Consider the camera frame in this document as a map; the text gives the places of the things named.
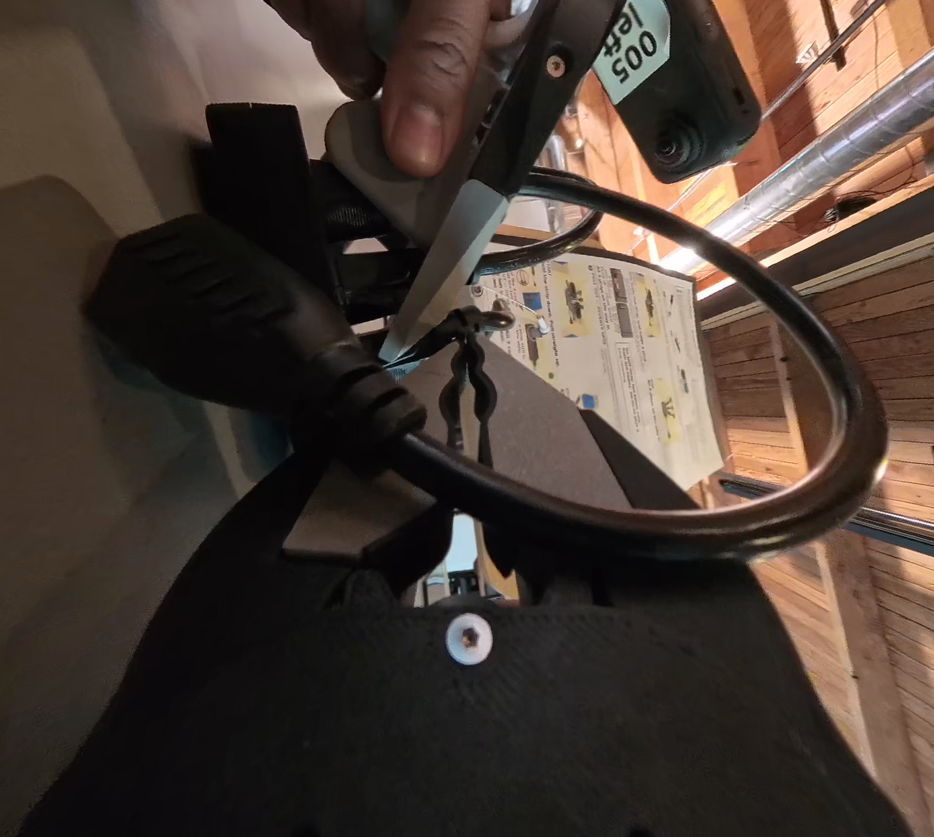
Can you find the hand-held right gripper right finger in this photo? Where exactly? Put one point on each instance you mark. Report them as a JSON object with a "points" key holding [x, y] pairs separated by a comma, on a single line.
{"points": [[540, 428]]}

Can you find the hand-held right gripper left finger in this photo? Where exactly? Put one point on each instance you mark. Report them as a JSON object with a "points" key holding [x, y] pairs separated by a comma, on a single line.
{"points": [[343, 516]]}

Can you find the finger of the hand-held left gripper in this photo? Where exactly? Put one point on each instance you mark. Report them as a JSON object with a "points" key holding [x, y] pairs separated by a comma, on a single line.
{"points": [[452, 253]]}

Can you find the black power strip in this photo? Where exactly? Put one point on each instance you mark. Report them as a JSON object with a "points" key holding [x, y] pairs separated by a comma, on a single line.
{"points": [[255, 166]]}

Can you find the black power plug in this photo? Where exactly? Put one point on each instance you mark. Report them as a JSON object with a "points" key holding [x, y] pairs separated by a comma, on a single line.
{"points": [[233, 312]]}

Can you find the person's left hand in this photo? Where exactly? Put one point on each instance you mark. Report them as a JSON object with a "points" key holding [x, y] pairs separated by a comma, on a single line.
{"points": [[438, 49]]}

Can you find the printed instruction sheet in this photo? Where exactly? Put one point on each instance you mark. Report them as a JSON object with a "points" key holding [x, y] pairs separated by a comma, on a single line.
{"points": [[642, 370]]}

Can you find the small white spotlight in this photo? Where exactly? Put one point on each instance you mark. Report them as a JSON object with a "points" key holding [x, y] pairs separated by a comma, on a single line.
{"points": [[806, 53]]}

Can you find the dark board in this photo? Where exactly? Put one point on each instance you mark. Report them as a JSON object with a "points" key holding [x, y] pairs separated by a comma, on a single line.
{"points": [[875, 231]]}

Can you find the metal rod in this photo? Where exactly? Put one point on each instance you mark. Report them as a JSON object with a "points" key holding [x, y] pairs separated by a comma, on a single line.
{"points": [[897, 523]]}

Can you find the silver ventilation duct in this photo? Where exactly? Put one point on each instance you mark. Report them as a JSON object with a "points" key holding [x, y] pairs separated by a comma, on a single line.
{"points": [[839, 151]]}

